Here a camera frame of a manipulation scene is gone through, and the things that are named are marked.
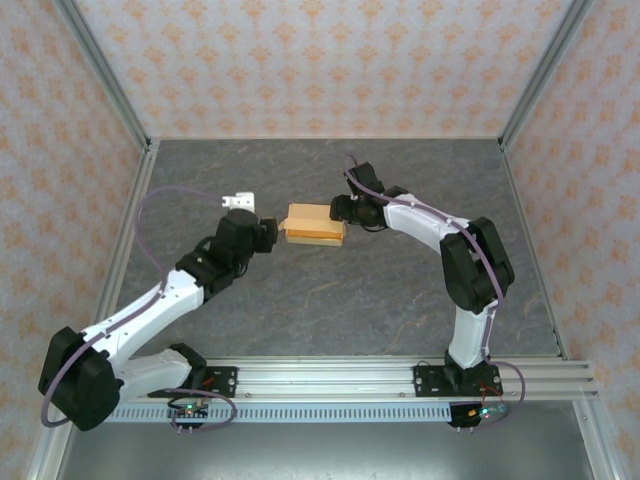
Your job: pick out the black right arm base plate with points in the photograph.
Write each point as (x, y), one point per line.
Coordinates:
(427, 380)

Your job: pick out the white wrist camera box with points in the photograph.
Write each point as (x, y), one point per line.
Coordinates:
(355, 199)
(240, 201)

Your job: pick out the long aluminium base rail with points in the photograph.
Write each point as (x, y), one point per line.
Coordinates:
(325, 382)

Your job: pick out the aluminium table side rail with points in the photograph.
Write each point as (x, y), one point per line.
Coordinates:
(123, 250)
(531, 250)

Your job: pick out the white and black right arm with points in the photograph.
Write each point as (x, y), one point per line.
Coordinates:
(470, 335)

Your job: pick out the aluminium frame post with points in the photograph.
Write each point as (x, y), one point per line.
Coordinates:
(543, 75)
(107, 75)

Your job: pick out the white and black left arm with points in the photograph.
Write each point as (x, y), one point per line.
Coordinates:
(150, 310)

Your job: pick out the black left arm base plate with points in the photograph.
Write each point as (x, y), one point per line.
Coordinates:
(222, 380)

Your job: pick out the grey metal sheet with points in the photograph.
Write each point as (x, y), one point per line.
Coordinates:
(320, 450)

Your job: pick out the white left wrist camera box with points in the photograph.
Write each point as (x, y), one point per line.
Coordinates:
(240, 201)

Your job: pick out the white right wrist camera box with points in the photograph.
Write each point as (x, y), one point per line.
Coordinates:
(355, 199)

